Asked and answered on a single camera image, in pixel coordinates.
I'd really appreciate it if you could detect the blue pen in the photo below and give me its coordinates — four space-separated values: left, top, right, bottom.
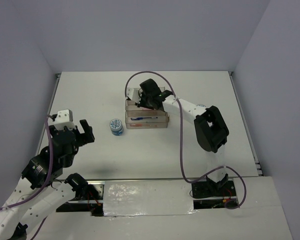
130 116 158 121

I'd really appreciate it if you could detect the red pen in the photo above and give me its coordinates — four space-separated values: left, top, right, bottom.
129 123 158 129

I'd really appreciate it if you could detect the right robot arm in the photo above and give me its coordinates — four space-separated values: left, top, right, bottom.
129 78 230 196

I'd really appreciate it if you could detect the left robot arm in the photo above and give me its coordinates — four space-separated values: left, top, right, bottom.
0 119 95 240

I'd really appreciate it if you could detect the clear tiered organizer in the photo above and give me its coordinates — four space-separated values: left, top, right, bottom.
125 88 170 129

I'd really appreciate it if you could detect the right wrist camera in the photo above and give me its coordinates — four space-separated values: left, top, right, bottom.
126 87 141 104

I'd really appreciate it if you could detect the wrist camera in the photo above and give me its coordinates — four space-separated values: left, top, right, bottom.
53 109 75 131
126 87 141 104

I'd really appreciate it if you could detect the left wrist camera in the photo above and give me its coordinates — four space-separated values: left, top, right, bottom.
53 109 75 131

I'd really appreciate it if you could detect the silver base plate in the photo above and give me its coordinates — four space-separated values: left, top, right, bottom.
56 180 238 217

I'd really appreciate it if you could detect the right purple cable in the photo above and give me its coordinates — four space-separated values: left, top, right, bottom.
124 71 248 210

